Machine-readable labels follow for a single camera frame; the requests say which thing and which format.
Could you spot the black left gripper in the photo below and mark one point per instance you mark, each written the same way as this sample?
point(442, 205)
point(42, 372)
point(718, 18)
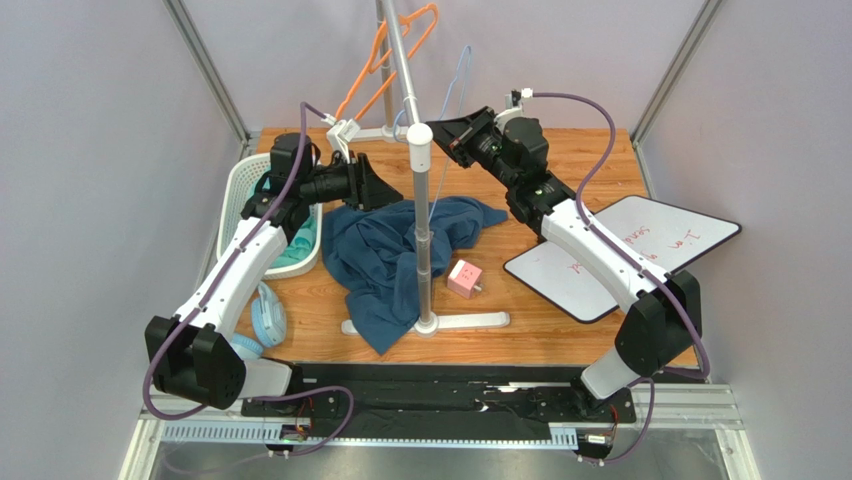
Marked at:
point(367, 190)

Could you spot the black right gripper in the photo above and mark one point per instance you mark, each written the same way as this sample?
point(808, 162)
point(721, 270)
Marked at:
point(469, 137)

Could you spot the dark blue t shirt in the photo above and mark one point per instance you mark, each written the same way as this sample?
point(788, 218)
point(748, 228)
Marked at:
point(373, 255)

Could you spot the teal t shirt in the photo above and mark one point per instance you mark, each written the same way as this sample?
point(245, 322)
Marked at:
point(302, 245)

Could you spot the orange plastic hanger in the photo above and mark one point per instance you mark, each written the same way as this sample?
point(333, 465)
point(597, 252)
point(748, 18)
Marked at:
point(380, 56)

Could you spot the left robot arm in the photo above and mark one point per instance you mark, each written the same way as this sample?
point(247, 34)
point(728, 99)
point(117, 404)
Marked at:
point(192, 353)

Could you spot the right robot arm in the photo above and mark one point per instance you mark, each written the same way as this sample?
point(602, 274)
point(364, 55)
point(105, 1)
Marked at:
point(662, 310)

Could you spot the silver clothes rack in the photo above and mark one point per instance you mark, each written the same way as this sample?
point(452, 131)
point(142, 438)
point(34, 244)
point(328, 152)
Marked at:
point(419, 137)

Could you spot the pink power adapter cube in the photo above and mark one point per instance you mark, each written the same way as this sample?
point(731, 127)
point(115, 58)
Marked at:
point(465, 279)

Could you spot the white perforated plastic basket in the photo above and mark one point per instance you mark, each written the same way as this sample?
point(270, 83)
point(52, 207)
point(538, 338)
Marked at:
point(241, 182)

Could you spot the light blue headphones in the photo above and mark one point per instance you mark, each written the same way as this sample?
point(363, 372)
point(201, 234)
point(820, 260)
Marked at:
point(269, 323)

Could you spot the white dry erase board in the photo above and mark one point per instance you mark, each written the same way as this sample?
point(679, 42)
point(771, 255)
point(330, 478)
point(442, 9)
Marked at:
point(668, 236)

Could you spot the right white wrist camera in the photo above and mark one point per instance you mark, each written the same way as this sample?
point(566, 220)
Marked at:
point(513, 107)

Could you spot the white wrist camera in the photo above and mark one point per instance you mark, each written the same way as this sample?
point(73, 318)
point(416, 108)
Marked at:
point(340, 134)
point(513, 107)

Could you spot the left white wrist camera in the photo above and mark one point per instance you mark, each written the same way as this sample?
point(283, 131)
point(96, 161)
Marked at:
point(340, 134)

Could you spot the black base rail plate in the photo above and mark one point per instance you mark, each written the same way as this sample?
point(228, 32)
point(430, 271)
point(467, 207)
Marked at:
point(443, 402)

